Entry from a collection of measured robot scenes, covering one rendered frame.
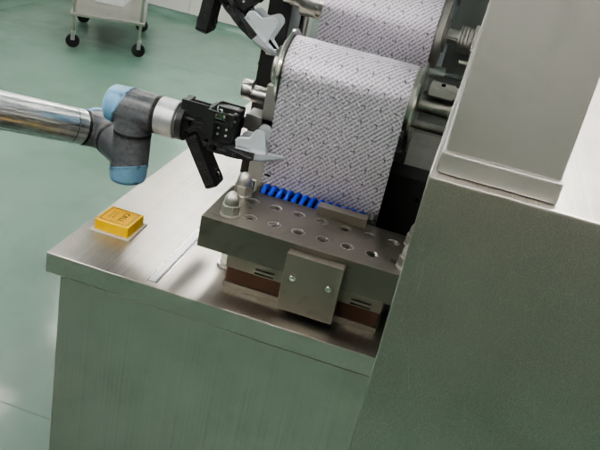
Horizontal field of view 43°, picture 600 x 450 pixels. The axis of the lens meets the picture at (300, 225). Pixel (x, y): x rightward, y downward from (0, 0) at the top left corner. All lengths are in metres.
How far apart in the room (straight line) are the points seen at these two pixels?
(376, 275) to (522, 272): 0.75
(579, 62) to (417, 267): 0.17
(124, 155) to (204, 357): 0.44
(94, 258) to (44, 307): 1.49
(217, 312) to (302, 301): 0.15
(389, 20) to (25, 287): 1.87
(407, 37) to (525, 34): 1.10
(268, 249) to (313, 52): 0.37
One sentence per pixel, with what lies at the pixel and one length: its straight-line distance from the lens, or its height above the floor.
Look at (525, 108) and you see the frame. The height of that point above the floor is 1.50.
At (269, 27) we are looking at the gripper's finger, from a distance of 1.46.
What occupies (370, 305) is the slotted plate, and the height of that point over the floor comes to 0.95.
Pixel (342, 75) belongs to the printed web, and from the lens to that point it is 1.40.
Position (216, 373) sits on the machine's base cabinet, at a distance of 1.40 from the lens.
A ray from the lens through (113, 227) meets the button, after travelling 1.50.
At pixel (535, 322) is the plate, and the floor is 1.36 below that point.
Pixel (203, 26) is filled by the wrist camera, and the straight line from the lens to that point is 1.51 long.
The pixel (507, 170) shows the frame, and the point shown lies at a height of 1.45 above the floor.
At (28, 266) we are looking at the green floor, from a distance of 3.14.
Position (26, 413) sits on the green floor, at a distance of 2.46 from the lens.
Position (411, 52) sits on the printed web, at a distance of 1.61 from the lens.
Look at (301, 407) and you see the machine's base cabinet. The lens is 1.38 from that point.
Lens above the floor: 1.62
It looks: 26 degrees down
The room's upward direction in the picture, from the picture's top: 12 degrees clockwise
